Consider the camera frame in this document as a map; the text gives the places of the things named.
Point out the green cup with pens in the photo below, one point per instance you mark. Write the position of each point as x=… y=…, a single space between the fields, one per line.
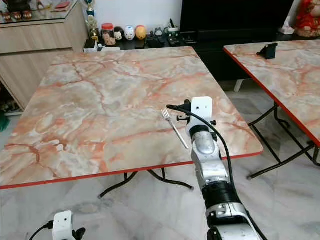
x=173 y=29

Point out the small white box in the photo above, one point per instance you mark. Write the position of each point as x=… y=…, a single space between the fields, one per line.
x=91 y=45

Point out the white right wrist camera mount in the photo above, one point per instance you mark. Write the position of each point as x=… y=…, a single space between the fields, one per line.
x=201 y=111

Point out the dark egg-shaped figurine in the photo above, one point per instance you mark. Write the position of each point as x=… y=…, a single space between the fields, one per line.
x=119 y=34

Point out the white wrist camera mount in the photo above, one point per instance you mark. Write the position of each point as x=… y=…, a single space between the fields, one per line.
x=63 y=225
x=201 y=111

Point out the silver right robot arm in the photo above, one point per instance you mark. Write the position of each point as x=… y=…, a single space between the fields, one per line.
x=208 y=156

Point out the red figurine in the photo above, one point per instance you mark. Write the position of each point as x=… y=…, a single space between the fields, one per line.
x=308 y=19

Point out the silver metal fork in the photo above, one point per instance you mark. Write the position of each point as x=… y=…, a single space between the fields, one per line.
x=175 y=128

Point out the white egg-shaped figurine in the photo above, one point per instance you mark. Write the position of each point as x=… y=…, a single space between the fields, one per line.
x=129 y=33

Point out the dark ornament on wooden base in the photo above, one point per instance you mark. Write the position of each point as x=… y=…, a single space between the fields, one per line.
x=16 y=10

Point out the small grey figurine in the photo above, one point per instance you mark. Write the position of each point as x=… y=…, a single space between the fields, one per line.
x=158 y=32

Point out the light wooden sideboard cabinet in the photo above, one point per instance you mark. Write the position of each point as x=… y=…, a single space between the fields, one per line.
x=40 y=55

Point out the marble-print folding table with stand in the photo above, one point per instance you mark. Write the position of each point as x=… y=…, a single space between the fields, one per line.
x=287 y=80

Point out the clear jar with red lid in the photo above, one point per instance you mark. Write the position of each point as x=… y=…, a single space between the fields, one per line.
x=108 y=35

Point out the red flat box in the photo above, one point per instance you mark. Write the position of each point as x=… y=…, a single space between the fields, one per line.
x=62 y=6

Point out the gold trophy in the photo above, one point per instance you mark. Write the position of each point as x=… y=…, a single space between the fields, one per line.
x=91 y=22

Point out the black phone stand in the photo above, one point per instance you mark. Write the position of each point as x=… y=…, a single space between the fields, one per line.
x=268 y=50

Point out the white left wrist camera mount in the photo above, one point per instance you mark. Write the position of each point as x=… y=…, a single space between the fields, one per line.
x=63 y=225

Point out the large marble-print folding table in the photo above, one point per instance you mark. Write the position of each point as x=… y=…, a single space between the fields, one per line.
x=95 y=105

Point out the black television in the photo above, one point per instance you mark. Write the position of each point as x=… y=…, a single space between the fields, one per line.
x=235 y=16

